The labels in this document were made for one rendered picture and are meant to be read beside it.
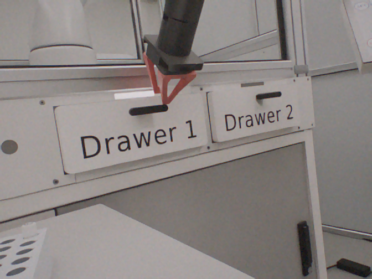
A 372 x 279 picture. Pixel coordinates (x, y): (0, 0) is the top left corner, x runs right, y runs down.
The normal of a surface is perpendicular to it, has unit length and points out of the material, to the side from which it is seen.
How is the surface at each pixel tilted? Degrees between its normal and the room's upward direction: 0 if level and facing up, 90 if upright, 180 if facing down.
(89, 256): 0
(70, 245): 0
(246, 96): 90
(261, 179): 90
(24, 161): 90
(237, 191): 90
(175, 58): 40
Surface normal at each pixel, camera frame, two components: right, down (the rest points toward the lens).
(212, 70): 0.57, 0.00
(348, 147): -0.73, 0.15
